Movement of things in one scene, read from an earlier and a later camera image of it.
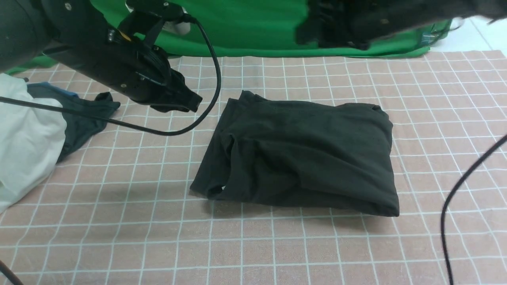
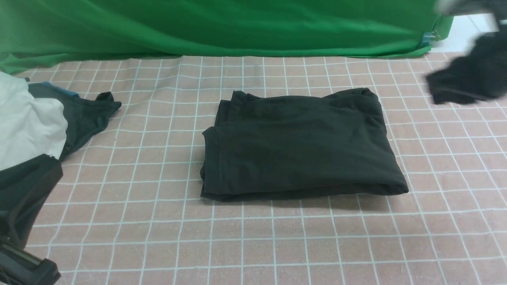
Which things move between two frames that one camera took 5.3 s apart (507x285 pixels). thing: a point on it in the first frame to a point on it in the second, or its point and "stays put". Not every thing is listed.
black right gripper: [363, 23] to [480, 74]
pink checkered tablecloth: [120, 211] stays put
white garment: [31, 138] stays put
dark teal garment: [84, 117] stays put
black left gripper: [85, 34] to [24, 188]
